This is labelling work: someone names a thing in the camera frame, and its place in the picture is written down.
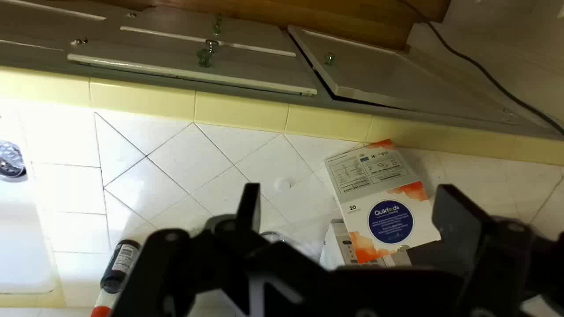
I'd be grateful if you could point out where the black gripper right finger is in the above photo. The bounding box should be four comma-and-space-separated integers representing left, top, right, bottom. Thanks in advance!
430, 183, 491, 279

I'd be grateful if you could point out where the shiny metal fixture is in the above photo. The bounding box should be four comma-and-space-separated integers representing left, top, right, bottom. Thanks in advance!
0, 139, 28, 180

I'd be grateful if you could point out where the dark sauce bottle orange cap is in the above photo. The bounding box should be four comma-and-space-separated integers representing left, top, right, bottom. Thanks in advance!
88, 238, 142, 317

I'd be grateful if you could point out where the white box blue circle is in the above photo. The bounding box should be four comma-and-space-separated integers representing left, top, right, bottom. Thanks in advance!
319, 139, 442, 270

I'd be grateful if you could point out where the white cabinet door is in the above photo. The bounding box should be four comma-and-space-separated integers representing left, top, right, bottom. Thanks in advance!
0, 0, 564, 143

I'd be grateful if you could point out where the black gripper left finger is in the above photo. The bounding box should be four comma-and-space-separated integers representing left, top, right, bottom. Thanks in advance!
236, 182, 264, 235

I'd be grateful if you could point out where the thin black power cable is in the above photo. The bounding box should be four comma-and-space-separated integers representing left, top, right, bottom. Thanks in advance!
403, 0, 564, 136

